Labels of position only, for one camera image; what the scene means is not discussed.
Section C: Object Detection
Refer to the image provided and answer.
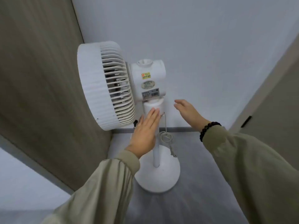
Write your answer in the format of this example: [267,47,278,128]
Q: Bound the person's left hand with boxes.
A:
[125,108,162,159]

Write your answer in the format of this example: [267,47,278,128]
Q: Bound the person's right hand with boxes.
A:
[173,99,210,133]

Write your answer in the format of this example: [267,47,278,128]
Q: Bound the white power cable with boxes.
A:
[159,112,177,158]

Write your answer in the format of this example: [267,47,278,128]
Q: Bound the white fan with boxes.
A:
[77,41,181,194]

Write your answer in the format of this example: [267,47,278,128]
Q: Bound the person's right forearm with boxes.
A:
[202,125,299,224]

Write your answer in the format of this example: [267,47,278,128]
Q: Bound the person's left forearm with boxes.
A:
[41,150,140,224]

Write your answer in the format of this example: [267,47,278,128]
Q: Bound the black door latch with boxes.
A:
[240,116,253,128]

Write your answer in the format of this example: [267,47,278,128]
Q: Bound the grey brown door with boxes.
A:
[229,32,299,170]

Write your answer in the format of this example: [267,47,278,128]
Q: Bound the wood grain cabinet panel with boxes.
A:
[0,0,112,192]

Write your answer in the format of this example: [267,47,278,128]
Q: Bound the black bead bracelet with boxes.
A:
[199,121,222,142]

